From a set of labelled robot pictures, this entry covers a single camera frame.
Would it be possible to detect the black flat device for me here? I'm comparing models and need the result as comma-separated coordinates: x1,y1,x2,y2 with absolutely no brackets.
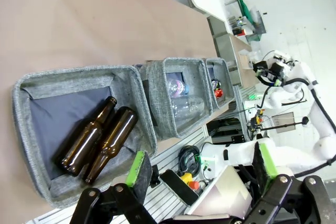
159,169,200,207

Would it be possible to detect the brown glass bottle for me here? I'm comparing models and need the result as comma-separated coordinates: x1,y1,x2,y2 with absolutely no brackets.
82,106,139,186
51,96,118,178

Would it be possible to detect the yellow red emergency stop button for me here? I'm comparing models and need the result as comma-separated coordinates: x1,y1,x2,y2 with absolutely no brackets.
179,172,201,191

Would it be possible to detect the large clear plastic bottle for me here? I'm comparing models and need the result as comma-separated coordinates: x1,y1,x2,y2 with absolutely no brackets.
170,94,206,126

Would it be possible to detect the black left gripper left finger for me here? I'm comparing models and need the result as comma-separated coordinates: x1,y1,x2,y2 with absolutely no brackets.
69,151,159,224

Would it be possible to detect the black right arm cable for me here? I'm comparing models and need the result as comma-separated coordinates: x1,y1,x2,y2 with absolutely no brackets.
282,77,336,179

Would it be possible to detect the shelf with green cloth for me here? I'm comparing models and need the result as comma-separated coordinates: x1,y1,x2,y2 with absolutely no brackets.
225,0,266,43

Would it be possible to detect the grey basket labelled Plastic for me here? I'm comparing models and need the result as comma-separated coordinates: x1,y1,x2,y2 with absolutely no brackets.
138,57,214,141

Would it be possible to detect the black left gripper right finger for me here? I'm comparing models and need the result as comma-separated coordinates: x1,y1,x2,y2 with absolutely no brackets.
244,141,336,224

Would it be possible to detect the grey basket labelled Bottle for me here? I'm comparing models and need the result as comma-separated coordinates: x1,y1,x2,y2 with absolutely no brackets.
11,65,159,209

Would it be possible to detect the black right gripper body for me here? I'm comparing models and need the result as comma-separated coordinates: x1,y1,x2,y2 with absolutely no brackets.
253,60,286,88

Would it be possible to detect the coiled black cable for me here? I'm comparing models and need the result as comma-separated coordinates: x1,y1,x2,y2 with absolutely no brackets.
177,145,202,175

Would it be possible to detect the small bottle with pink label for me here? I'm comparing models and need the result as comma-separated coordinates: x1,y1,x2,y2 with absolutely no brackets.
166,78,190,99

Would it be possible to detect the grey basket labelled Can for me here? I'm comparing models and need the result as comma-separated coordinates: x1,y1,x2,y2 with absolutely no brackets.
204,57,236,111

